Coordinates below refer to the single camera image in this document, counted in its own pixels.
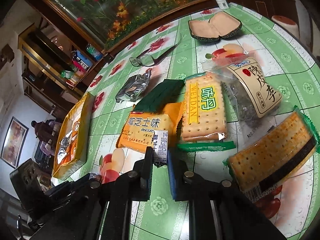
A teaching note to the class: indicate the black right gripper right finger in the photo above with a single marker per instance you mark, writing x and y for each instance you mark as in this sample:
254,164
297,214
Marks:
182,181

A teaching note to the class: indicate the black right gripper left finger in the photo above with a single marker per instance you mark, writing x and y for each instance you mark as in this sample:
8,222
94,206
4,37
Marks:
140,178

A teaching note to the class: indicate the small white snack stick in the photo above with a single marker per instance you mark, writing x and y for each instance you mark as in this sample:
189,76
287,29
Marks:
160,148

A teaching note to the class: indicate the Weidan green cracker pack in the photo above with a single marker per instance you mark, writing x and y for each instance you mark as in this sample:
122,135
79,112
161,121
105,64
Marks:
204,124

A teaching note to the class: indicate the silver foil snack packet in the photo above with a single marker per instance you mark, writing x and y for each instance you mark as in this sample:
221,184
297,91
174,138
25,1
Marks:
134,87

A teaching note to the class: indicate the green fruit pattern tablecloth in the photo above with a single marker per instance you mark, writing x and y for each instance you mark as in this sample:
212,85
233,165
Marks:
292,208

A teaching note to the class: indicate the orange cheese biscuit pack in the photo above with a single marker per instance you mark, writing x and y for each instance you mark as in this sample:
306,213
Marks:
137,133

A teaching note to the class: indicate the yellow cardboard snack box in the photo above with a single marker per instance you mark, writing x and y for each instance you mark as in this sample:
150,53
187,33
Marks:
71,148

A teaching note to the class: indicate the black band cracker pack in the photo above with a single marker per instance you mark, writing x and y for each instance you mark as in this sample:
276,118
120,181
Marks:
267,163

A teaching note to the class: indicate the dark green snack packet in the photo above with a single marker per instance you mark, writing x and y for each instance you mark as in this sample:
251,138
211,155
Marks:
156,99

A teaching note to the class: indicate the clear plum candy bag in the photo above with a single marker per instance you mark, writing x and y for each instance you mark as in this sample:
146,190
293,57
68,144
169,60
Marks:
255,100

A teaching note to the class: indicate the black eyeglasses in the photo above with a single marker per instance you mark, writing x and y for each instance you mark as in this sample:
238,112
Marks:
145,59

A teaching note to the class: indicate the blue box on shelf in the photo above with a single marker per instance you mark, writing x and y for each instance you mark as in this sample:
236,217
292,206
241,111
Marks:
84,61

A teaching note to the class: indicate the open glasses case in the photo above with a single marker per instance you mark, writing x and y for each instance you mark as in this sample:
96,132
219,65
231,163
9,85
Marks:
220,26

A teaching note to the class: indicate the dark wooden cabinet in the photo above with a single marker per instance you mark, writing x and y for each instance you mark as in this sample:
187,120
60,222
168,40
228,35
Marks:
79,38

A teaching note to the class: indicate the flower garden mural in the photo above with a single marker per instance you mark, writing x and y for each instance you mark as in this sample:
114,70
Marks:
111,20

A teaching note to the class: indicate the framed wall painting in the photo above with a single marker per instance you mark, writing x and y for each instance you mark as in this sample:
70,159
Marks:
13,142

